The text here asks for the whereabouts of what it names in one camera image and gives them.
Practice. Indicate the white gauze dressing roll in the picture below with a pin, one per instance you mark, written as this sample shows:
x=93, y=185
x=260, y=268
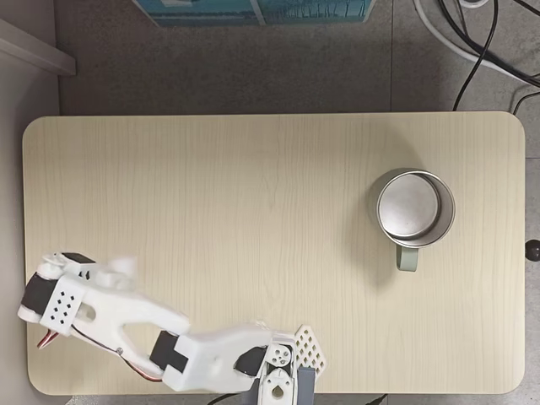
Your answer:
x=125, y=265

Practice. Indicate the white shelf board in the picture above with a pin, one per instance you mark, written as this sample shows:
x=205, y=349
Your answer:
x=36, y=46

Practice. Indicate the green mug steel interior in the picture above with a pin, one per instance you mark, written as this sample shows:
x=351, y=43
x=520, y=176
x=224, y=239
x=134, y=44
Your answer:
x=407, y=211

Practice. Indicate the black round knob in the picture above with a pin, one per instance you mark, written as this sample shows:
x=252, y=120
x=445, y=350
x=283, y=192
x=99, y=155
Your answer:
x=533, y=250

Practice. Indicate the blue printed box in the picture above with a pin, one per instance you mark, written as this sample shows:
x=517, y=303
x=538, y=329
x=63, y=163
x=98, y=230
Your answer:
x=253, y=12

